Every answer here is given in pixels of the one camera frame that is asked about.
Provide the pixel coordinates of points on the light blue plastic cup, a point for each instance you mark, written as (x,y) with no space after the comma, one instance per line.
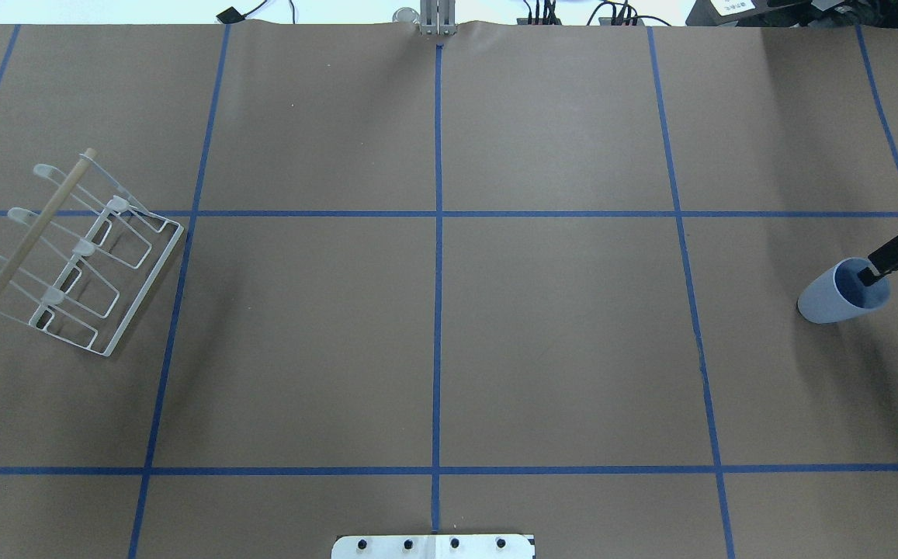
(839,294)

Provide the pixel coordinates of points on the black laptop on stand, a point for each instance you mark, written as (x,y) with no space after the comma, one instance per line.
(783,14)

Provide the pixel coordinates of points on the small black usb device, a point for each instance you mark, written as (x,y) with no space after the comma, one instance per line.
(230,16)

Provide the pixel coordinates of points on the aluminium frame post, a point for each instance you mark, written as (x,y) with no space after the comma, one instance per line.
(437,17)

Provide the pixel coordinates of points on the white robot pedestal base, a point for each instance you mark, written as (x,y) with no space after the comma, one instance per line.
(480,545)

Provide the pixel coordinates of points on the white wire cup holder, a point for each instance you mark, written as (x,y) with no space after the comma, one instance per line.
(87,261)

